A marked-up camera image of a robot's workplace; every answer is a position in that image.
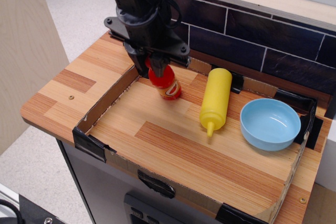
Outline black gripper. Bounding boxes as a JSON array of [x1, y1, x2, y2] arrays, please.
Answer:
[[104, 13, 190, 79]]

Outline red hot sauce bottle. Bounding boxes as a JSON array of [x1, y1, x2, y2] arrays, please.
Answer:
[[145, 57, 182, 100]]

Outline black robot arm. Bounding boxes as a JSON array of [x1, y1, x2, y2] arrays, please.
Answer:
[[104, 0, 190, 77]]

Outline yellow mustard squeeze bottle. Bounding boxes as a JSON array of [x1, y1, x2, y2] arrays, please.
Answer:
[[199, 68, 233, 137]]

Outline cardboard fence with black tape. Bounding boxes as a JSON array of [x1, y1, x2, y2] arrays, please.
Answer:
[[73, 59, 323, 223]]

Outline light wooden panel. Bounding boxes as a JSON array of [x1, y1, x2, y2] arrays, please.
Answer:
[[1, 0, 69, 153]]

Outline light blue bowl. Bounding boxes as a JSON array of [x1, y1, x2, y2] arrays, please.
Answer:
[[240, 98, 301, 151]]

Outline dark tile backsplash panel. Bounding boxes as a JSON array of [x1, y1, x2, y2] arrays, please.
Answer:
[[174, 0, 335, 117]]

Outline grey oven control panel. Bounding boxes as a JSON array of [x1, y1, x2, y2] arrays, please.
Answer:
[[124, 194, 182, 224]]

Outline black base with screw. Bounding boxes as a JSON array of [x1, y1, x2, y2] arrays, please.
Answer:
[[1, 195, 65, 224]]

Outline black cable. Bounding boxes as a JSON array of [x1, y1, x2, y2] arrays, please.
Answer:
[[164, 0, 183, 29]]

